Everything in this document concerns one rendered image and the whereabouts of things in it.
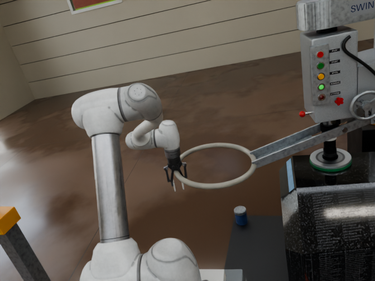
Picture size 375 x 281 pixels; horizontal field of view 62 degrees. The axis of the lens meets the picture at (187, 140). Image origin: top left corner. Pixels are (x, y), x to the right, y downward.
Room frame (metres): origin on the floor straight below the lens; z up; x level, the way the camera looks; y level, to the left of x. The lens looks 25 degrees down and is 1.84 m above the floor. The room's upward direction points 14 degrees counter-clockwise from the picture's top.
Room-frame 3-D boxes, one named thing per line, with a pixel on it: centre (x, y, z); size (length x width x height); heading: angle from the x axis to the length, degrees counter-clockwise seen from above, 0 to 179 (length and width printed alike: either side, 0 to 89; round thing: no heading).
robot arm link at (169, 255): (0.77, 0.16, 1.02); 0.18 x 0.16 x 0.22; 84
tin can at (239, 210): (2.05, -0.28, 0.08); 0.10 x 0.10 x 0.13
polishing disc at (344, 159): (1.47, -0.76, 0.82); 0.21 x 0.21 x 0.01
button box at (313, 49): (1.37, -0.67, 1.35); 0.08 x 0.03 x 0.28; 80
